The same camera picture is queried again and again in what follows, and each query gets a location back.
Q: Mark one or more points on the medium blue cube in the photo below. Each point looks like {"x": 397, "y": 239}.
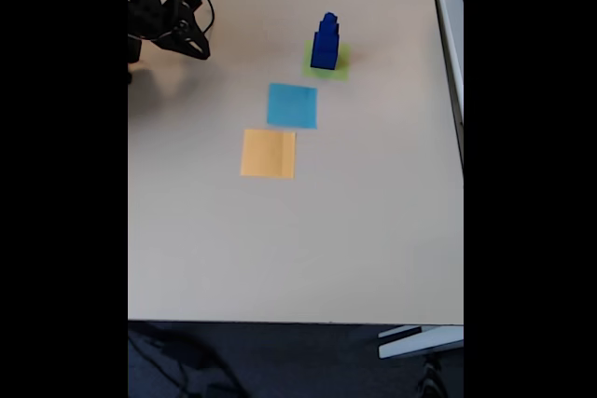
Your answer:
{"x": 326, "y": 43}

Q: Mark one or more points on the small blue cube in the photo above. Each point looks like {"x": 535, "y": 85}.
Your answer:
{"x": 328, "y": 29}

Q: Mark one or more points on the tiny blue cube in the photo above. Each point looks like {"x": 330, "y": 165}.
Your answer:
{"x": 329, "y": 18}

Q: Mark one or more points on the light blue paper square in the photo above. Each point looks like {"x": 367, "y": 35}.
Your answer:
{"x": 291, "y": 106}

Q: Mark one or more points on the orange paper square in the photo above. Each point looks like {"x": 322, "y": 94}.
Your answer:
{"x": 268, "y": 155}

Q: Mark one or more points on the green paper square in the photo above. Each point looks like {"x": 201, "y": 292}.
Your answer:
{"x": 343, "y": 67}

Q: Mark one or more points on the large blue cube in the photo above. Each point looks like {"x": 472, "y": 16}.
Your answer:
{"x": 323, "y": 59}

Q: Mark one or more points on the white desk with dark edge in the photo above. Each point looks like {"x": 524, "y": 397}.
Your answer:
{"x": 450, "y": 20}

